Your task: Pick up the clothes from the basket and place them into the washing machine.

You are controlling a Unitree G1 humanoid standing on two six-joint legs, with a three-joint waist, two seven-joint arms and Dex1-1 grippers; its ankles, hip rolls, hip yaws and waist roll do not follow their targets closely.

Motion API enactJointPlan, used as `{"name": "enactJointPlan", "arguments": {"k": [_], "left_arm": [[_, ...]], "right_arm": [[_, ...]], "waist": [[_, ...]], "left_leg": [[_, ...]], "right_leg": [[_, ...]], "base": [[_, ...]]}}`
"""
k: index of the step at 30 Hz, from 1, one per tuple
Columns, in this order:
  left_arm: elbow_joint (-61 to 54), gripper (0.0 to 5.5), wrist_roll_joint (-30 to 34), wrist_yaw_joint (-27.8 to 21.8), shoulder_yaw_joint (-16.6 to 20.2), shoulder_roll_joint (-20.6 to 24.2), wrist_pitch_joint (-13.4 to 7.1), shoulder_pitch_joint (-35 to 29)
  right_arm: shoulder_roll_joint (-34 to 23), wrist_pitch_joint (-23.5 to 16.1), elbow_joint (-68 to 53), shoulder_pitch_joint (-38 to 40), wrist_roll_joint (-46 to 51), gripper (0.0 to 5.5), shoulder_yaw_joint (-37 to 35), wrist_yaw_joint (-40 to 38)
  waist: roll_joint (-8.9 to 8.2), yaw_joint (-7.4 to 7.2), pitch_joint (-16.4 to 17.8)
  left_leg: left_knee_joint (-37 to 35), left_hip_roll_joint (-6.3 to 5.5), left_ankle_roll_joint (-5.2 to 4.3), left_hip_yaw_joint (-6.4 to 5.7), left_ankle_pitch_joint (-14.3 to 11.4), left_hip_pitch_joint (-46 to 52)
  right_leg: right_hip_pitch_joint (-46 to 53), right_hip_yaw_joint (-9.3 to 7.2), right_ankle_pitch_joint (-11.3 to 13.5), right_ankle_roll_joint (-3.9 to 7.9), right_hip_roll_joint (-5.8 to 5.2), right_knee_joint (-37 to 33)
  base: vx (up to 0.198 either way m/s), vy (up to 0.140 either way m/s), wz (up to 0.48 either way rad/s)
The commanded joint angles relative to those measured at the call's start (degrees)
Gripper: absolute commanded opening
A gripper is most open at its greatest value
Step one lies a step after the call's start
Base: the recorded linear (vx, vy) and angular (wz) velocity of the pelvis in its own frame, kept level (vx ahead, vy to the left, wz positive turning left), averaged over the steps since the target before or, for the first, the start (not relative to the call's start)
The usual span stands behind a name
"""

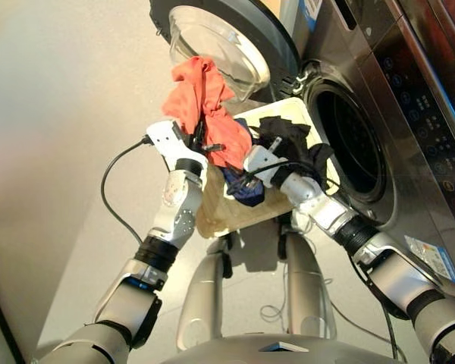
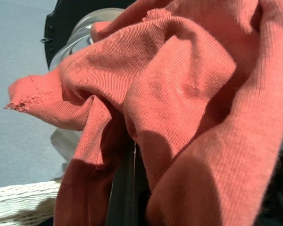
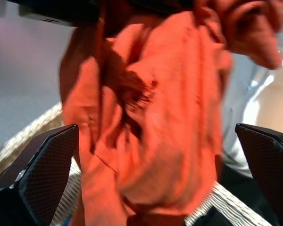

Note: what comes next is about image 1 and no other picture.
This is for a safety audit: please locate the dark blue garment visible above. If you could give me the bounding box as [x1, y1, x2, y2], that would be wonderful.
[221, 117, 267, 208]

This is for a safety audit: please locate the orange garment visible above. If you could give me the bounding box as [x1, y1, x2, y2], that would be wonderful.
[161, 55, 253, 170]

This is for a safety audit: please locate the pale woven laundry basket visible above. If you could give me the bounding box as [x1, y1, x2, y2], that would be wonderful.
[195, 96, 341, 240]

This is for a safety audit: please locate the black basket stand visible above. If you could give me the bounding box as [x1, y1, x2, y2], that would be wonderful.
[218, 222, 292, 281]

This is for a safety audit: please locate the round glass washing machine door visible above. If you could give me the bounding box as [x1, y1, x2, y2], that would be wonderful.
[148, 0, 303, 104]

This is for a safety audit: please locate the grey washing machine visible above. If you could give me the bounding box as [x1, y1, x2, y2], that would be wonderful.
[290, 0, 455, 293]

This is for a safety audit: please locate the black garment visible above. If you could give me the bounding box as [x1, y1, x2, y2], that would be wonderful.
[249, 115, 337, 191]

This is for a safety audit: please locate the silver robot leg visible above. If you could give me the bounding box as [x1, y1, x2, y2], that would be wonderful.
[175, 237, 234, 353]
[277, 223, 338, 340]

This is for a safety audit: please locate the blue white sticker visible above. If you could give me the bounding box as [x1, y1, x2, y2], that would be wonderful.
[298, 0, 324, 24]

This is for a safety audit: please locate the silver robot torso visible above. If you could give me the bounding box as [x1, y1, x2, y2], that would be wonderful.
[161, 332, 409, 364]

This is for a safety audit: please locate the colourful energy label sticker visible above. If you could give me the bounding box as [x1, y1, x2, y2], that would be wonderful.
[403, 234, 455, 286]

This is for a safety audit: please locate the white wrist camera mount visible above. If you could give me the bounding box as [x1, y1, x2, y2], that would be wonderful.
[243, 136, 290, 190]
[146, 120, 210, 174]

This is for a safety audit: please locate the thin white floor wire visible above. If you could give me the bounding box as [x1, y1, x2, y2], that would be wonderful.
[259, 234, 409, 361]

